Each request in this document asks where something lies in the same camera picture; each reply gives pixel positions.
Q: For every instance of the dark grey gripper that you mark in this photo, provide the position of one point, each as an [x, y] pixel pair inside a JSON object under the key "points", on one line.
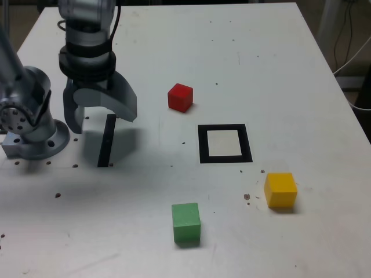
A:
{"points": [[92, 84]]}

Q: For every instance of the red cube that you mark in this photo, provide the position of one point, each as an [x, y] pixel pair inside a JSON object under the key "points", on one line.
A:
{"points": [[179, 97]]}

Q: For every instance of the green cube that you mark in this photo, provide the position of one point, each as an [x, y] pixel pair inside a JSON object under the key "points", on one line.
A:
{"points": [[187, 226]]}

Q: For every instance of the yellow cube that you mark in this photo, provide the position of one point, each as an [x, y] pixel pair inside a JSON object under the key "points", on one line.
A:
{"points": [[281, 191]]}

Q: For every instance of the black tape square outline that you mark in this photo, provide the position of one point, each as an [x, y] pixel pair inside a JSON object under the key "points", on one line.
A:
{"points": [[203, 144]]}

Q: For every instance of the black tape strip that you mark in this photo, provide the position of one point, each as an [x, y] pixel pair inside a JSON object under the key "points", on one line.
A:
{"points": [[105, 150]]}

